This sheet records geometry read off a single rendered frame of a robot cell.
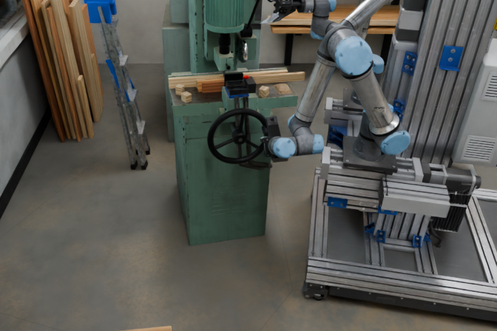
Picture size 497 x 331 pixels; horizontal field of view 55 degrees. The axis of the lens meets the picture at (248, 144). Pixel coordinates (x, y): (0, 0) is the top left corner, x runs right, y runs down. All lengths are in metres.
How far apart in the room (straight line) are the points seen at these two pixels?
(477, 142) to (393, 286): 0.76
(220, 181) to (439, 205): 1.07
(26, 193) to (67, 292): 0.90
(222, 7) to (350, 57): 0.74
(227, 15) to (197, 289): 1.36
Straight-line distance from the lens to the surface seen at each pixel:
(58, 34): 3.44
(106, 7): 2.89
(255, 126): 2.34
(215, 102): 2.23
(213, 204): 2.57
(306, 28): 4.33
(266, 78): 2.41
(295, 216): 2.97
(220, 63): 2.28
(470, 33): 2.10
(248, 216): 2.68
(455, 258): 2.67
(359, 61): 1.65
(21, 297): 2.70
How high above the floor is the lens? 1.95
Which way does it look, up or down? 33 degrees down
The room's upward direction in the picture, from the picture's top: 3 degrees clockwise
